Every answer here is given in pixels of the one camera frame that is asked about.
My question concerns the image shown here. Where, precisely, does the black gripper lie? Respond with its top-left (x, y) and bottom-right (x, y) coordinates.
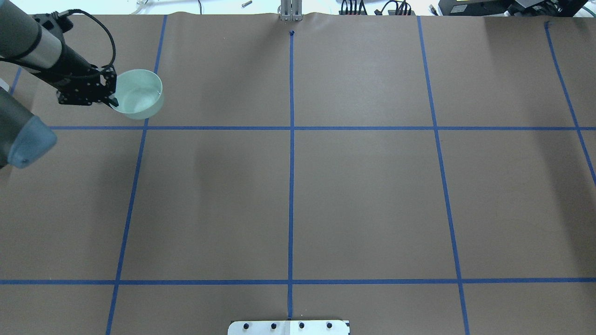
top-left (57, 66), bottom-right (119, 108)

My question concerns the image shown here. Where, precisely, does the pale green bowl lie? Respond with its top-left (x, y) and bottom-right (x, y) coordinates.
top-left (111, 69), bottom-right (165, 120)

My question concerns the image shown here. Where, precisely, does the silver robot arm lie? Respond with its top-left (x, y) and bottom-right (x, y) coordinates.
top-left (0, 0), bottom-right (119, 169)

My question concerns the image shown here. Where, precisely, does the aluminium frame post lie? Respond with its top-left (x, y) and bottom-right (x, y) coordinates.
top-left (278, 0), bottom-right (304, 22)

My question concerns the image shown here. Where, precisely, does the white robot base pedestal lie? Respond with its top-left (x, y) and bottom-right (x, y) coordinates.
top-left (227, 320), bottom-right (351, 335)

